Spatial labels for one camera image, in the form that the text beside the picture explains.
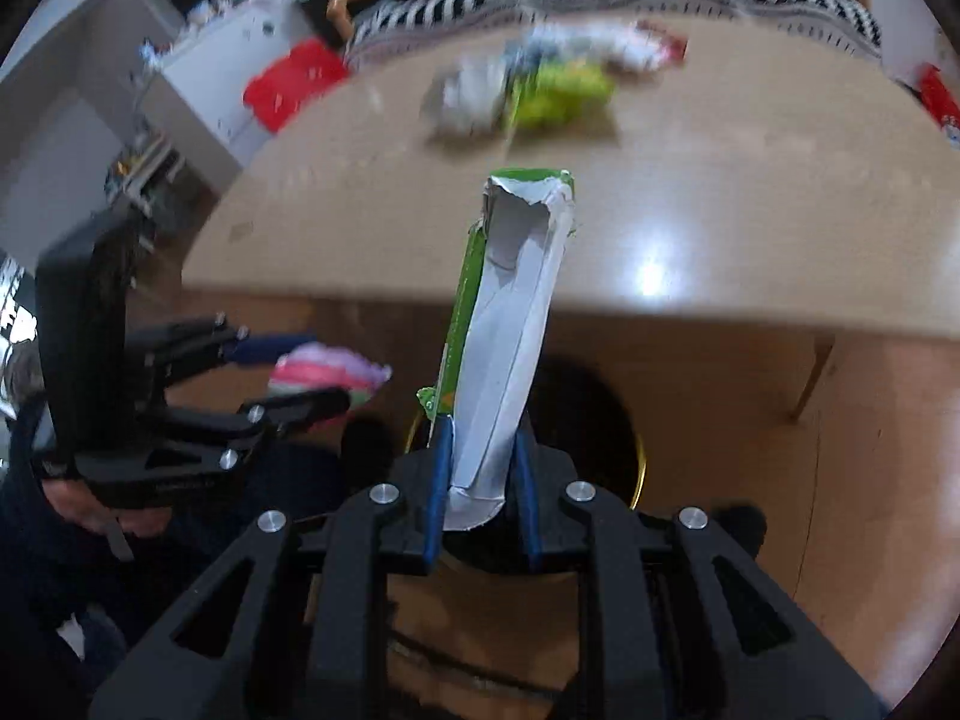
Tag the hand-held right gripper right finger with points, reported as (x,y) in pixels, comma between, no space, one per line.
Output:
(529,499)

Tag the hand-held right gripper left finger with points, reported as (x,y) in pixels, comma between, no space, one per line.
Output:
(437,487)

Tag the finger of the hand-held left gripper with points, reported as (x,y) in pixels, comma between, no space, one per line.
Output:
(307,409)
(262,349)

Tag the pink wrapper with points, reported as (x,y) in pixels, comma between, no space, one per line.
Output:
(330,367)

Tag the black trash bin gold rim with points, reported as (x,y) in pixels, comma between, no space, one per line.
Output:
(592,420)

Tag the green and white carton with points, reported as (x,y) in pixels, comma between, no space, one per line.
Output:
(502,352)

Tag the person's left hand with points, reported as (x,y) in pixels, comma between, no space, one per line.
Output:
(79,511)

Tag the red plastic stool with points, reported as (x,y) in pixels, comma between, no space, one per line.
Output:
(296,82)

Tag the white cabinet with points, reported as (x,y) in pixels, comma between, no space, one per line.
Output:
(202,67)

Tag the crumpled white paper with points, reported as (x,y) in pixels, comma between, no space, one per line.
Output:
(469,97)

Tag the wooden sofa armrest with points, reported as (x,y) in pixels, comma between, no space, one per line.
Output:
(346,4)

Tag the green plastic wrapper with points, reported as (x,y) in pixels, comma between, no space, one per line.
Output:
(559,94)

